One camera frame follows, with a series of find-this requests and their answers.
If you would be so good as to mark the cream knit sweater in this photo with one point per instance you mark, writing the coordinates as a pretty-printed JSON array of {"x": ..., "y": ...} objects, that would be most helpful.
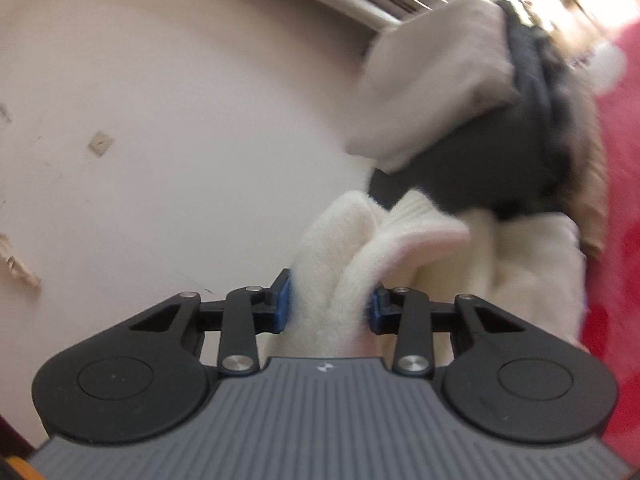
[{"x": 350, "y": 240}]

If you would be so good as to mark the pink floral blanket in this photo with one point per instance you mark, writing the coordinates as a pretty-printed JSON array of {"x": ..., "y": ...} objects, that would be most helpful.
[{"x": 620, "y": 210}]

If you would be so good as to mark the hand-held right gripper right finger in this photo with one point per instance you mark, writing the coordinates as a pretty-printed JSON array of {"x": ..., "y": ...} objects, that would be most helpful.
[{"x": 376, "y": 312}]

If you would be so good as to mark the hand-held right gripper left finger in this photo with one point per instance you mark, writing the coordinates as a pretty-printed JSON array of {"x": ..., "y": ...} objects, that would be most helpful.
[{"x": 284, "y": 302}]

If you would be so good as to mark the stacks of folded clothes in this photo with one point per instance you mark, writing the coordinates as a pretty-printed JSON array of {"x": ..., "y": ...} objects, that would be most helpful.
[{"x": 440, "y": 85}]

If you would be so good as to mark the wall socket plate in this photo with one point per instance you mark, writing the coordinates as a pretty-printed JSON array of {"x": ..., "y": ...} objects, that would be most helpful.
[{"x": 100, "y": 143}]

